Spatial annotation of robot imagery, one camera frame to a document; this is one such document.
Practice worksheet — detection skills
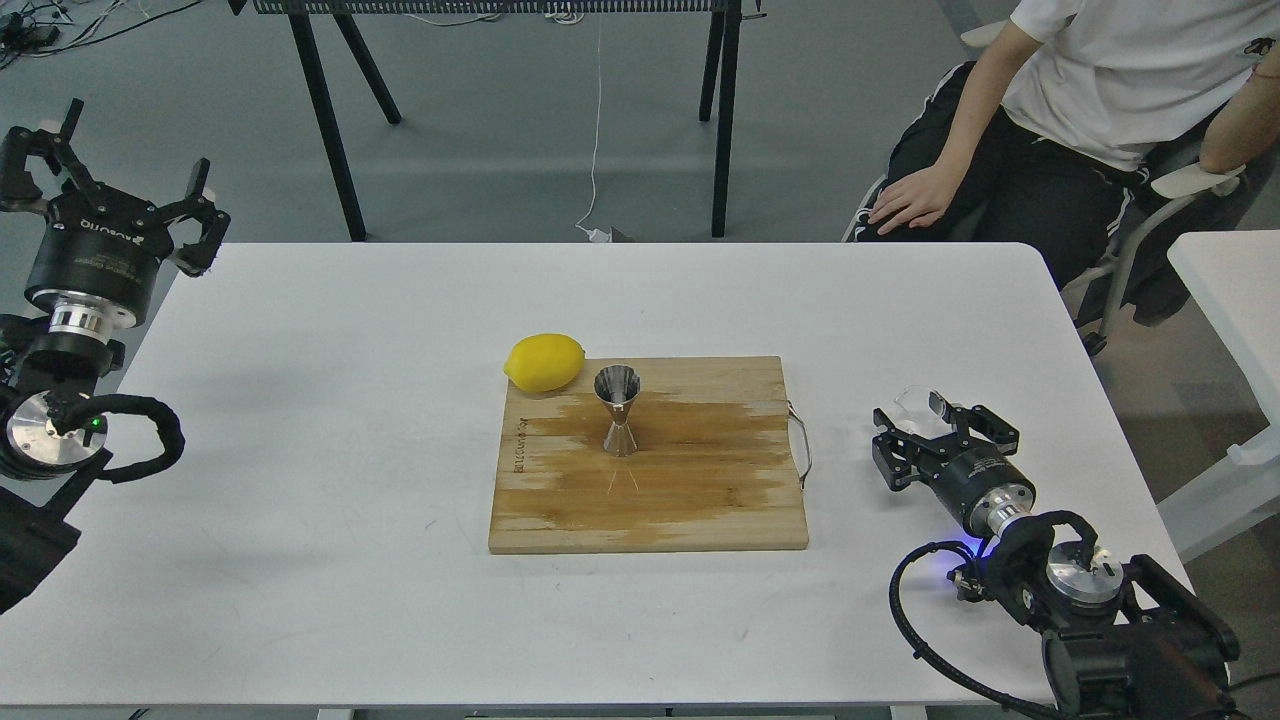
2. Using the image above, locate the wooden cutting board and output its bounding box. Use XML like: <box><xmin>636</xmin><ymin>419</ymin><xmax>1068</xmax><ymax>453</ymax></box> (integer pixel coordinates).
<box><xmin>488</xmin><ymin>356</ymin><xmax>809</xmax><ymax>555</ymax></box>

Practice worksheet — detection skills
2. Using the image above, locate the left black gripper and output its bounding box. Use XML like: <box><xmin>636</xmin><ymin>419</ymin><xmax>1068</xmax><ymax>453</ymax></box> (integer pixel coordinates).
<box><xmin>0</xmin><ymin>97</ymin><xmax>230</xmax><ymax>336</ymax></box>

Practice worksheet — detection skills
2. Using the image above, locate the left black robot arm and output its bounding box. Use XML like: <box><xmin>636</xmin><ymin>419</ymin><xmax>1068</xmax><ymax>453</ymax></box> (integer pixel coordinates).
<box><xmin>1</xmin><ymin>99</ymin><xmax>230</xmax><ymax>611</ymax></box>

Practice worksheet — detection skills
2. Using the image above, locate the person's right hand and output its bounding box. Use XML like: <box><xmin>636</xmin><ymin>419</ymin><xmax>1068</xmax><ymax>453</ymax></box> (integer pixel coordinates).
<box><xmin>868</xmin><ymin>160</ymin><xmax>968</xmax><ymax>234</ymax></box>

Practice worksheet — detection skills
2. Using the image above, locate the seated person white shirt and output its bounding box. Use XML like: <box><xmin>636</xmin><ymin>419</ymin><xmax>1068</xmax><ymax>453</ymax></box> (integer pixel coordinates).
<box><xmin>852</xmin><ymin>1</ymin><xmax>1279</xmax><ymax>288</ymax></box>

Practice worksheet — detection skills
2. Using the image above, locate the white cable on floor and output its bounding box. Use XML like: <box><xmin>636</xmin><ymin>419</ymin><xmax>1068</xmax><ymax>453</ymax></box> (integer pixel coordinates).
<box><xmin>575</xmin><ymin>15</ymin><xmax>613</xmax><ymax>243</ymax></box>

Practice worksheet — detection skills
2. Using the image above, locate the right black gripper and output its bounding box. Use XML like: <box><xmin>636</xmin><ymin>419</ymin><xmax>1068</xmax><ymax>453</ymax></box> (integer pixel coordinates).
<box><xmin>872</xmin><ymin>392</ymin><xmax>1036</xmax><ymax>539</ymax></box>

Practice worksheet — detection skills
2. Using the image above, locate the yellow lemon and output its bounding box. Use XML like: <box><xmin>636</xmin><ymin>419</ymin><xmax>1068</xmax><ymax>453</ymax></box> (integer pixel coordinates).
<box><xmin>503</xmin><ymin>333</ymin><xmax>585</xmax><ymax>393</ymax></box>

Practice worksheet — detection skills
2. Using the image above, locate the white side table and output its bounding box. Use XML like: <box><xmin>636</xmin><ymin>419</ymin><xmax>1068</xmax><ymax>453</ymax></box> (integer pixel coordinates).
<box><xmin>1158</xmin><ymin>231</ymin><xmax>1279</xmax><ymax>561</ymax></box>

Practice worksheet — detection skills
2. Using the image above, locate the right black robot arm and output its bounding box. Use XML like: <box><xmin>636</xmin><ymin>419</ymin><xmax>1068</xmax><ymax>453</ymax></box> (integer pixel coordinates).
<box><xmin>872</xmin><ymin>392</ymin><xmax>1242</xmax><ymax>719</ymax></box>

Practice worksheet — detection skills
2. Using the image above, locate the steel double jigger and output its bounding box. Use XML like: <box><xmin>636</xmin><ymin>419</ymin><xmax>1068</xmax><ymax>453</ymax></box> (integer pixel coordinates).
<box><xmin>594</xmin><ymin>364</ymin><xmax>643</xmax><ymax>457</ymax></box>

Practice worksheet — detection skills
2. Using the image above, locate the black metal rack table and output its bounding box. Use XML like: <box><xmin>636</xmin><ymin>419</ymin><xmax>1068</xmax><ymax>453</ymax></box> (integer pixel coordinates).
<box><xmin>228</xmin><ymin>0</ymin><xmax>769</xmax><ymax>243</ymax></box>

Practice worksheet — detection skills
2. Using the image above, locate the clear glass measuring cup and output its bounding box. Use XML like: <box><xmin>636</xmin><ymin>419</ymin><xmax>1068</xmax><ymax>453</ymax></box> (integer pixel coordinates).
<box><xmin>886</xmin><ymin>384</ymin><xmax>954</xmax><ymax>439</ymax></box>

